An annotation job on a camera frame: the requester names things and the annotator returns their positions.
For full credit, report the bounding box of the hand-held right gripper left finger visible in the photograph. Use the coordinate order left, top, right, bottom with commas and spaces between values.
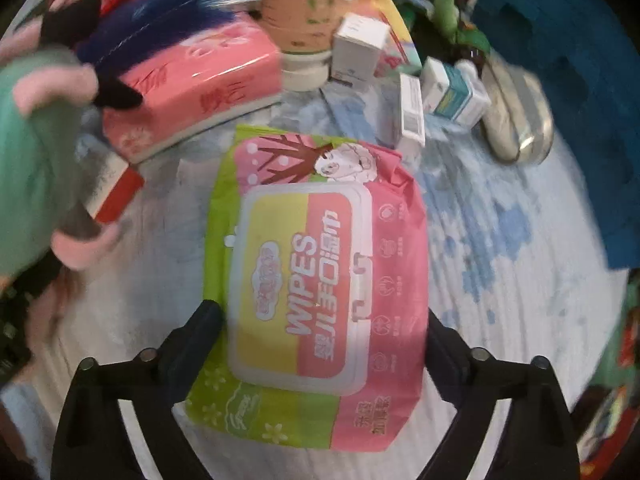
50, 299, 227, 480

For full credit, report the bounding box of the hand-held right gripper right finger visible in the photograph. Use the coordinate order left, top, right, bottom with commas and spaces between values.
424, 311, 582, 480

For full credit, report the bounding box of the pink green wet wipes pack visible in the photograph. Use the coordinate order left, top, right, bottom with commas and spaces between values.
172, 124, 432, 452

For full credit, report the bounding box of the blue felt storage bin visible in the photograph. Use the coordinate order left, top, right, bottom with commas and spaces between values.
462, 0, 640, 272

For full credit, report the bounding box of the white blue printed cloth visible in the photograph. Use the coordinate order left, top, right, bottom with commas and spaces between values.
0, 50, 631, 480

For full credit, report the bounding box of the red white box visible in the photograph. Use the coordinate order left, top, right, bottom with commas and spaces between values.
81, 151, 147, 225

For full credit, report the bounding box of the teal pink plush toy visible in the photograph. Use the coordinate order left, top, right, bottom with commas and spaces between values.
0, 0, 146, 288

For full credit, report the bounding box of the green orange printed fabric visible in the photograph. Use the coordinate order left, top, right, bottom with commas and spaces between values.
574, 300, 640, 480

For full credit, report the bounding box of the pink tissue pack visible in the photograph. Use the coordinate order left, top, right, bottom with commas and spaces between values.
101, 11, 284, 164

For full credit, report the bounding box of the flat white box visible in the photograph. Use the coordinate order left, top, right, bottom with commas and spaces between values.
398, 73, 427, 150

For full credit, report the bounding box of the silver pouch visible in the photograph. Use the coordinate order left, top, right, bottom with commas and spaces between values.
481, 61, 555, 165

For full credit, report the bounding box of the white teal box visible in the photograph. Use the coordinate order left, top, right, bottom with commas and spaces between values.
419, 56, 492, 127

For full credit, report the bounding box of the white round jar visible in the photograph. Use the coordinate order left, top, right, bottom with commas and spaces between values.
281, 50, 334, 93

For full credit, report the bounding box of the white cube box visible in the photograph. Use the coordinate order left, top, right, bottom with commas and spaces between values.
329, 13, 392, 84

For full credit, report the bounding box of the dark blue fluffy plush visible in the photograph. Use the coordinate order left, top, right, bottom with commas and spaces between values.
76, 0, 262, 69

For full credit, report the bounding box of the pink yellow packet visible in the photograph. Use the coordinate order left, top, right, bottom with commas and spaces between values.
370, 0, 425, 79

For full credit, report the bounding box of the green printed paper cup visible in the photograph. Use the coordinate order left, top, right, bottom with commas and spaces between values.
256, 0, 349, 57

